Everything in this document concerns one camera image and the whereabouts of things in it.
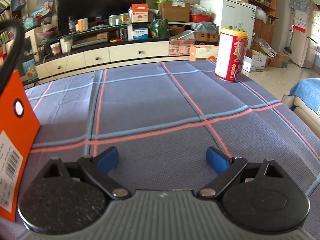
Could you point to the brown box with round prints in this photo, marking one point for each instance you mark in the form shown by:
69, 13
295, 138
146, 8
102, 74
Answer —
207, 37

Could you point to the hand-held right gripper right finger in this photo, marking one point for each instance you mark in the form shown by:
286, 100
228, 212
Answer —
216, 161

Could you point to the grey plastic bag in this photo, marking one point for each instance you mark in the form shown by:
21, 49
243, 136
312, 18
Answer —
203, 27

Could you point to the clear plastic bin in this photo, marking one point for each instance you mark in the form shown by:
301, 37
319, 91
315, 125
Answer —
182, 34

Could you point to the white refrigerator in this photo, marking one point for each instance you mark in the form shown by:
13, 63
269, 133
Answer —
300, 45

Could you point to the black flat television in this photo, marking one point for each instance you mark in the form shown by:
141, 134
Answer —
100, 0

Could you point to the cream television stand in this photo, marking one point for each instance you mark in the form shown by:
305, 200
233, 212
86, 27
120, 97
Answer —
125, 52

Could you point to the red drink canister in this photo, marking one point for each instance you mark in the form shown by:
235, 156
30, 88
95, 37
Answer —
237, 57

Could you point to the white printed floor box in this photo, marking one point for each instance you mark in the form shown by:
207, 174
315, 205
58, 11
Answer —
255, 61

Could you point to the blue sofa cover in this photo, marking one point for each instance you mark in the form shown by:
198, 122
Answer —
306, 91

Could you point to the orange and white carton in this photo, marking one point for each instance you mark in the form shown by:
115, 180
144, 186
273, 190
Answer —
140, 15

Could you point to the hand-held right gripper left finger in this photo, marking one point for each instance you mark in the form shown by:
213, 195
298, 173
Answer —
108, 160

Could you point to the pink printed carton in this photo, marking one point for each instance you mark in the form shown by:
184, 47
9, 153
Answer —
181, 48

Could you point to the green foil bag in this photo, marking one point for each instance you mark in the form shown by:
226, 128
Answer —
160, 28

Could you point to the orange cardboard box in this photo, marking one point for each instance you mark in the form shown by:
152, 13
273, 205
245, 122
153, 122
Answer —
15, 135

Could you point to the dark bookshelf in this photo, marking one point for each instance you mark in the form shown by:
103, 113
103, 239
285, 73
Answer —
5, 5

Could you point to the yellow rubber bands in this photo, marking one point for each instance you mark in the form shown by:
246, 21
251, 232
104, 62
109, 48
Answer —
115, 40

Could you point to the orange and white gift box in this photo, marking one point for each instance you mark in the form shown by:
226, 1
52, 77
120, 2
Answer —
202, 53

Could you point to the blue plaid tablecloth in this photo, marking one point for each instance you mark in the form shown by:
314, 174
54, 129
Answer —
150, 100

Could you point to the beige sofa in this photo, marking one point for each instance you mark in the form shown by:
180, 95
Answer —
300, 107

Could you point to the brown cardboard box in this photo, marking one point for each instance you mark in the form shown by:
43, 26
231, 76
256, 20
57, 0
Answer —
175, 13

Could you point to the blue and white box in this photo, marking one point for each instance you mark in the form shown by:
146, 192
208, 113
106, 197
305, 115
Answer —
140, 33

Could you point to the blue picture print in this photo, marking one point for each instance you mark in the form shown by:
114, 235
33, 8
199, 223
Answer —
46, 3

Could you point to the red plastic basin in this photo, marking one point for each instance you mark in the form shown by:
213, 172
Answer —
200, 18

